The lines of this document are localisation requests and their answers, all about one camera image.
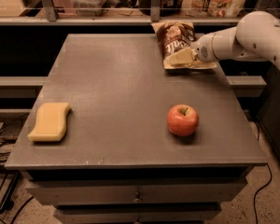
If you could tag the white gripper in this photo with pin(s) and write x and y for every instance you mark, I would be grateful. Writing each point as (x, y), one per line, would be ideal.
(202, 48)

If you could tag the brown sea salt chip bag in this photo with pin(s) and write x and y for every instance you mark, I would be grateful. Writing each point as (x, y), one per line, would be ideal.
(173, 36)

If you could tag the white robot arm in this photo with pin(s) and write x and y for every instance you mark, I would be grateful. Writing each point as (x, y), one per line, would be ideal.
(255, 38)

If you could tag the colourful snack bag on shelf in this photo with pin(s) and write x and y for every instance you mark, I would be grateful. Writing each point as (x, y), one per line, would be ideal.
(215, 8)

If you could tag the yellow sponge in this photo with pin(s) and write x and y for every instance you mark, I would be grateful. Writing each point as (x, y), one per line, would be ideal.
(50, 122)

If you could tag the red apple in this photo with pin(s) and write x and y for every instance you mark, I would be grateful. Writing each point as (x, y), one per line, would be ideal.
(182, 120)

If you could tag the clear plastic container on shelf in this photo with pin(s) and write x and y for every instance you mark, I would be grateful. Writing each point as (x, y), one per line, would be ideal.
(88, 7)

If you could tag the grey drawer cabinet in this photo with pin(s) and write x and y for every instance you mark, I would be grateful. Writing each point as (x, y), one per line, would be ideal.
(118, 144)

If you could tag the metal drawer knob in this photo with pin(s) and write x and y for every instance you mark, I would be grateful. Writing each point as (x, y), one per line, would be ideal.
(137, 199)

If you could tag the grey metal shelf rail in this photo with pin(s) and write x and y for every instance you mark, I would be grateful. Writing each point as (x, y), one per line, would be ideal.
(114, 12)

